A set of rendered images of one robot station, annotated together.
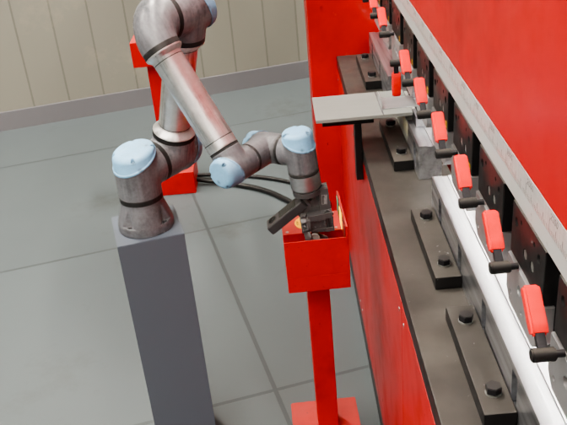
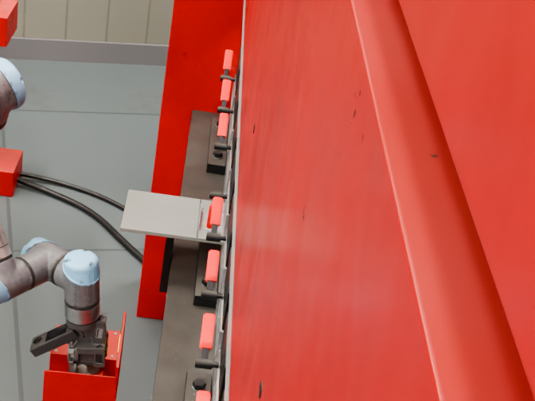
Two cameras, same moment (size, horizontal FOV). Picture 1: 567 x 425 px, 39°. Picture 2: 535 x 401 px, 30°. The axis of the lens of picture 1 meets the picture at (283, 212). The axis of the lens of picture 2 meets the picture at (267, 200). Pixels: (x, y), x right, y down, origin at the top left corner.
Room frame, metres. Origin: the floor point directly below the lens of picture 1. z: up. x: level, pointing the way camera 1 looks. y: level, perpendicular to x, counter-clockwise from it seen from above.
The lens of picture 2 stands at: (0.04, -0.21, 2.31)
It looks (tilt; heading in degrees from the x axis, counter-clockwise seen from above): 31 degrees down; 353
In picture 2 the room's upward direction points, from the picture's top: 11 degrees clockwise
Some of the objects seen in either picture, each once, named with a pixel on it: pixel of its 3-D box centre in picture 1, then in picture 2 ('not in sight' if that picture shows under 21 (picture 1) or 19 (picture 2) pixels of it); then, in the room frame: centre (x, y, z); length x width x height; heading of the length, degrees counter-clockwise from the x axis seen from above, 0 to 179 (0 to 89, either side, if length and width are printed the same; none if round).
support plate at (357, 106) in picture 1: (360, 105); (177, 216); (2.12, -0.24, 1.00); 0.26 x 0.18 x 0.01; 89
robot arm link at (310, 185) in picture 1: (305, 180); (82, 307); (1.77, -0.06, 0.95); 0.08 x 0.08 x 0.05
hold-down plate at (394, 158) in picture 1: (395, 143); (208, 265); (2.08, -0.33, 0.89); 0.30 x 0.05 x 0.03; 179
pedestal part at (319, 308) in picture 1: (322, 350); not in sight; (1.82, -0.07, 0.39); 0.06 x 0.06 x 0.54; 1
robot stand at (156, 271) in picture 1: (168, 337); not in sight; (1.95, 0.38, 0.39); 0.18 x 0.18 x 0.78; 13
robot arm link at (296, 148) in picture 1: (299, 151); (80, 278); (1.77, -0.05, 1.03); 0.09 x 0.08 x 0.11; 51
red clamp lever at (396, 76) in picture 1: (398, 78); (216, 210); (1.96, -0.32, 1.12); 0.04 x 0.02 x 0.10; 89
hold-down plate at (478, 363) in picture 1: (477, 361); not in sight; (1.11, -0.32, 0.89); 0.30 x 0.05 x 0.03; 179
